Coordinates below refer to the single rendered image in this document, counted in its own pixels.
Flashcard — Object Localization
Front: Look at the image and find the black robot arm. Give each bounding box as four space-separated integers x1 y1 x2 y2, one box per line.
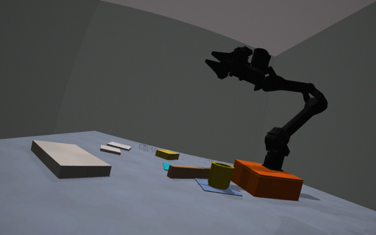
234 46 328 172

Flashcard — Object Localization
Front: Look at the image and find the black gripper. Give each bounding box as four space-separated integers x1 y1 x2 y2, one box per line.
205 48 252 81

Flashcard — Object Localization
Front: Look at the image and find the brown wooden bar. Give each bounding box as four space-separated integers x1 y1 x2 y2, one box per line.
167 164 211 179

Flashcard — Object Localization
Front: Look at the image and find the olive-yellow cup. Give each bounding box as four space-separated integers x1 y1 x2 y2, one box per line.
208 162 235 190

